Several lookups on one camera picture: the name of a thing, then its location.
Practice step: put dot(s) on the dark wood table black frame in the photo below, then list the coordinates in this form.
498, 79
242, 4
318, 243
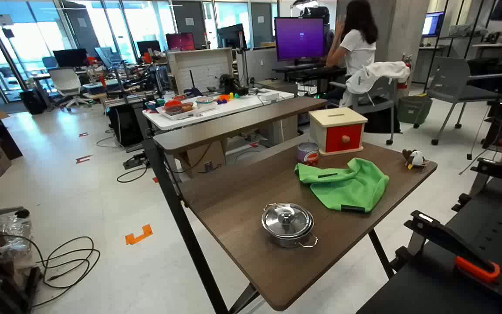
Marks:
245, 192

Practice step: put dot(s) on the person in white shirt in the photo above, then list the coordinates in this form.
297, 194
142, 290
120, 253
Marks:
357, 46

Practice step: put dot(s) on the blue screen monitor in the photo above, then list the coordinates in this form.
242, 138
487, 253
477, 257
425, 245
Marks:
433, 23

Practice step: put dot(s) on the white office chair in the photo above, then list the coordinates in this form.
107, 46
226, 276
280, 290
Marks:
66, 81

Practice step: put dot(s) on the metal bowl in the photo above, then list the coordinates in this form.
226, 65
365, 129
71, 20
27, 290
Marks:
287, 224

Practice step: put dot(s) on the black switched-off monitor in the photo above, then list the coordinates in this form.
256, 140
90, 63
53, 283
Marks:
71, 56

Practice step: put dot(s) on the white partition board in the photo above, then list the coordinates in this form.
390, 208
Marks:
205, 67

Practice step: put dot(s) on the black perforated work platform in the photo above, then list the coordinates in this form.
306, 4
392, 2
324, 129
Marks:
484, 232

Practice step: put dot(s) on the grey office chair with jacket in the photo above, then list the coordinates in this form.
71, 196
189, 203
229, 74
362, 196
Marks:
379, 102

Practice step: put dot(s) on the pink screen monitor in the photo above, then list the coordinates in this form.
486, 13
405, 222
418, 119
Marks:
181, 42

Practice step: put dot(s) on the light wooden box with slot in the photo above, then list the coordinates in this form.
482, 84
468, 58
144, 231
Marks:
337, 115

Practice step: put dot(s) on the cardboard box under table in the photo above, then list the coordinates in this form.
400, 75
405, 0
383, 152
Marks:
209, 157

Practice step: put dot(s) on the purple screen monitor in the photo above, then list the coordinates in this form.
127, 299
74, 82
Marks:
301, 39

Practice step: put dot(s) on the green bin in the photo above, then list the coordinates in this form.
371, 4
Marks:
416, 108

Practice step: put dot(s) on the grey plastic chair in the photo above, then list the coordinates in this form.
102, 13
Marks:
454, 81

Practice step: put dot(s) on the orange floor marker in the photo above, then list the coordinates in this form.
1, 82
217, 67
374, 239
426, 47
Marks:
139, 236

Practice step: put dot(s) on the black trash can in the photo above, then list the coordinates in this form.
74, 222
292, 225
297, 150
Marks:
34, 100

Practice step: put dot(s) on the green cloth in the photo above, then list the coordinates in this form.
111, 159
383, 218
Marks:
344, 185

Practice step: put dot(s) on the white jacket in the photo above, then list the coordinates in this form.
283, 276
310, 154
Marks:
376, 72

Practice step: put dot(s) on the white table with toys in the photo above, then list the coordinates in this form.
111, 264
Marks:
217, 110

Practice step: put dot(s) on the brown plush toy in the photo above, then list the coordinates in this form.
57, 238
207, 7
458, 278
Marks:
416, 159

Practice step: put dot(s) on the black case under white table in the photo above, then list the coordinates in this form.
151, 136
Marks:
127, 124

